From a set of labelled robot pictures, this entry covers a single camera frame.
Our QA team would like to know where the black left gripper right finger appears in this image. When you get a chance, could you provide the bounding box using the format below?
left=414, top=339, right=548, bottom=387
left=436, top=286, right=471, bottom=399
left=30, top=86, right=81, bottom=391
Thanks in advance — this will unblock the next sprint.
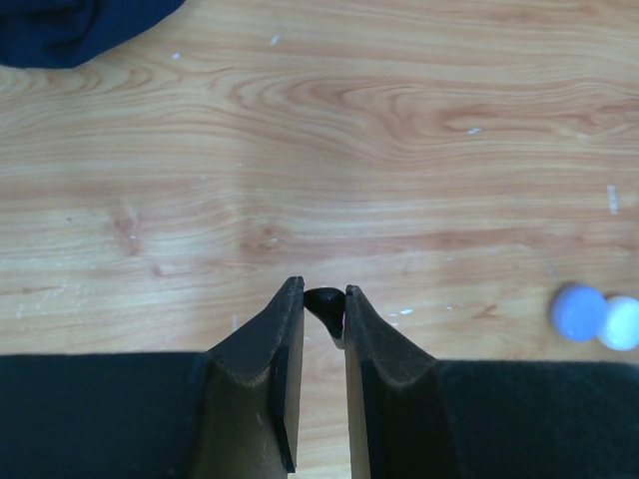
left=344, top=285, right=638, bottom=478

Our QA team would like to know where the dark blue cloth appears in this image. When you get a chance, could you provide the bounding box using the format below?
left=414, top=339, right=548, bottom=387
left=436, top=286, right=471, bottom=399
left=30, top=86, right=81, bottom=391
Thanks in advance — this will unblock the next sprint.
left=1, top=0, right=183, bottom=69

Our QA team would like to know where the black earbud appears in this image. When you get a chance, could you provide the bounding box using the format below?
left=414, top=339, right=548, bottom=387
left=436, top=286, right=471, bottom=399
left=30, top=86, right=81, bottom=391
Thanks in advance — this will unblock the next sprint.
left=304, top=287, right=345, bottom=350

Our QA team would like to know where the white round charging case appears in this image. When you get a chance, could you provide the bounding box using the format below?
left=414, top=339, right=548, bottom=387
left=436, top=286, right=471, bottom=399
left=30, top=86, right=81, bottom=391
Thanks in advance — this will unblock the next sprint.
left=597, top=295, right=639, bottom=351

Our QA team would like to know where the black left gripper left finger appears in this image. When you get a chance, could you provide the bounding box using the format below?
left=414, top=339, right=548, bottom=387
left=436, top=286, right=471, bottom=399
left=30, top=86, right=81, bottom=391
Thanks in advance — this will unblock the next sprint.
left=1, top=277, right=304, bottom=478

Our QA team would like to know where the purple round charging case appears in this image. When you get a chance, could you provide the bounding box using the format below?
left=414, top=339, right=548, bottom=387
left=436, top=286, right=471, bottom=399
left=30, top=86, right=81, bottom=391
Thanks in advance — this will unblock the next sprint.
left=550, top=283, right=607, bottom=342

